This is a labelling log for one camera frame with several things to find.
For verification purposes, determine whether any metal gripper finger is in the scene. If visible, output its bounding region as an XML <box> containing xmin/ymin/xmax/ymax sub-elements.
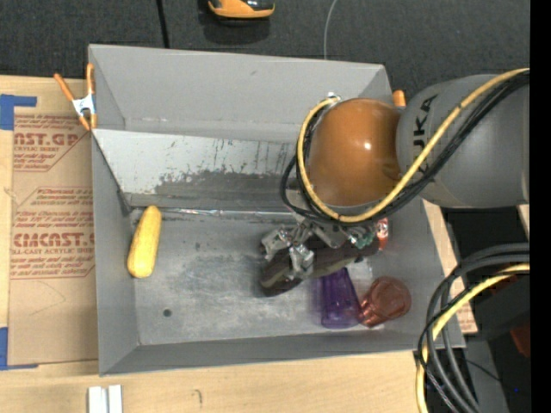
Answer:
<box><xmin>260</xmin><ymin>228</ymin><xmax>299</xmax><ymax>262</ymax></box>
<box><xmin>286</xmin><ymin>243</ymin><xmax>316</xmax><ymax>280</ymax></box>

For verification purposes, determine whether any dark brown block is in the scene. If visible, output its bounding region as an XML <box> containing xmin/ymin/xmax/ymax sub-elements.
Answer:
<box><xmin>258</xmin><ymin>241</ymin><xmax>381</xmax><ymax>298</ymax></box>

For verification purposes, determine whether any purple clear plastic cup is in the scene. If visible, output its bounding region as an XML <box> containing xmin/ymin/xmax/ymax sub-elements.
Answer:
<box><xmin>317</xmin><ymin>266</ymin><xmax>363</xmax><ymax>330</ymax></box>

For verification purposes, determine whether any small orange clear object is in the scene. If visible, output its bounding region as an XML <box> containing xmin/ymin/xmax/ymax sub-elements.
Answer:
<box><xmin>375</xmin><ymin>217</ymin><xmax>390</xmax><ymax>251</ymax></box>

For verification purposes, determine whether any grey metal bin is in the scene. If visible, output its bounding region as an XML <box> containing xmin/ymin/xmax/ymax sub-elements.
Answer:
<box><xmin>87</xmin><ymin>44</ymin><xmax>468</xmax><ymax>377</ymax></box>

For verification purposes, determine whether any red clear plastic cup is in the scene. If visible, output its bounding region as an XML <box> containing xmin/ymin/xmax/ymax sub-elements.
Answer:
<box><xmin>358</xmin><ymin>275</ymin><xmax>412</xmax><ymax>329</ymax></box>

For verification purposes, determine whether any yellow toy corn cob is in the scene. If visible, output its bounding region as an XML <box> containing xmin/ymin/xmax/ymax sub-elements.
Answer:
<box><xmin>126</xmin><ymin>204</ymin><xmax>164</xmax><ymax>280</ymax></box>

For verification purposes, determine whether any brown cardboard board, red print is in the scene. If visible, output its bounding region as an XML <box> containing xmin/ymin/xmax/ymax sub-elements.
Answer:
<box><xmin>0</xmin><ymin>74</ymin><xmax>100</xmax><ymax>367</ymax></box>

